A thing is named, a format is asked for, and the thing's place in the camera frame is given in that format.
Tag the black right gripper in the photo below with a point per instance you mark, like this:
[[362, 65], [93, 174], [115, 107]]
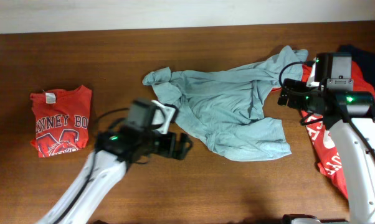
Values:
[[294, 99]]

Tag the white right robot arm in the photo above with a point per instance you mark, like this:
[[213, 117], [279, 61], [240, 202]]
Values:
[[349, 116]]

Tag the light blue t-shirt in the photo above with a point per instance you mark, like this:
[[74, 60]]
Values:
[[225, 109]]

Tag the folded red printed t-shirt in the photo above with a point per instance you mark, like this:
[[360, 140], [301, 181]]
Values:
[[62, 118]]

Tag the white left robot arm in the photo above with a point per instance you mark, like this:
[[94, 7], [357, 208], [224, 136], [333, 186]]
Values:
[[106, 165]]

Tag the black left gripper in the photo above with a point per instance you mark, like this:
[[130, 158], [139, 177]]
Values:
[[169, 149]]

